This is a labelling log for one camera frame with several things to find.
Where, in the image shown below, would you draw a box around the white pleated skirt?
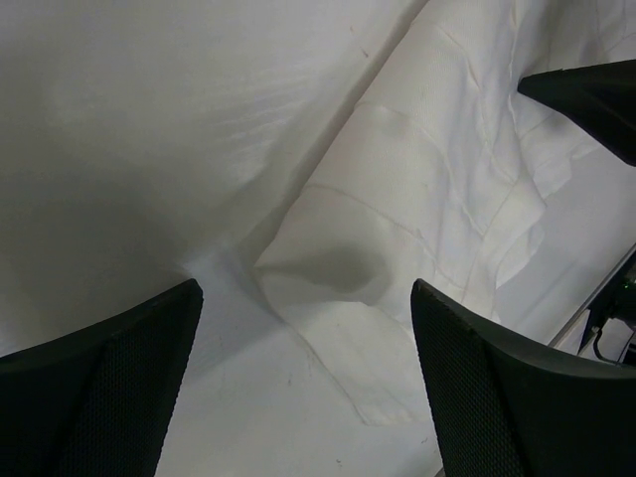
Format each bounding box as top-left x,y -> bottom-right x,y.
183,0 -> 636,428

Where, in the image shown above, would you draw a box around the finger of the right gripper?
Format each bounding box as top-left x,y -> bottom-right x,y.
518,60 -> 635,164

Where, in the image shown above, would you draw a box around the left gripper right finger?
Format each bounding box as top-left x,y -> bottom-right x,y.
410,279 -> 635,476

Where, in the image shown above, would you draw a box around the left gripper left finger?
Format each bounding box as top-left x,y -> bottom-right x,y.
1,279 -> 203,476

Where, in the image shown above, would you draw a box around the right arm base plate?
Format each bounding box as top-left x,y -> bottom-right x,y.
550,247 -> 635,366

